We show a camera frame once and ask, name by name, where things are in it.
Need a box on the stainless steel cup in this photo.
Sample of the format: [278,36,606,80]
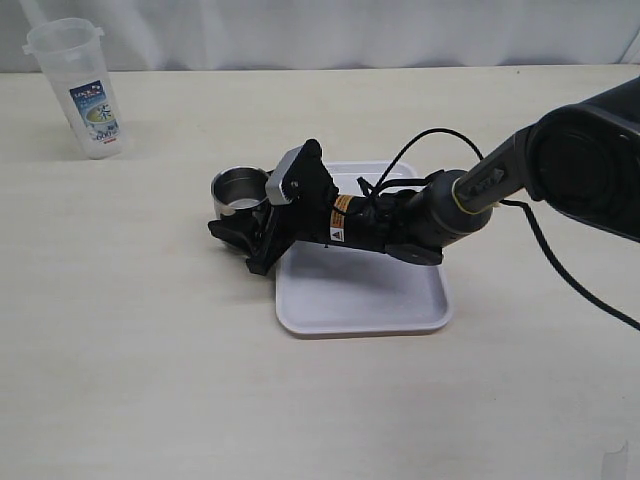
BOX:
[210,166,270,219]

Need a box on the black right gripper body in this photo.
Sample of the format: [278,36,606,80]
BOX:
[247,194,391,276]

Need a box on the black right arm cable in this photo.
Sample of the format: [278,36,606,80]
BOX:
[357,128,640,332]

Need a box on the white backdrop curtain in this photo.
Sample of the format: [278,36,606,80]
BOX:
[0,0,640,74]

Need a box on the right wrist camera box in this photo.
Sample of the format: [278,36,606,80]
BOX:
[265,139,338,208]

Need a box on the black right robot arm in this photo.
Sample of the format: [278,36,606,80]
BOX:
[208,80,639,275]

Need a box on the white plastic tray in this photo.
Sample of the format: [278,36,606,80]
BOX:
[273,158,454,339]

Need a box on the clear plastic water pitcher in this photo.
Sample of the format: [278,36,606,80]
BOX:
[23,18,124,159]

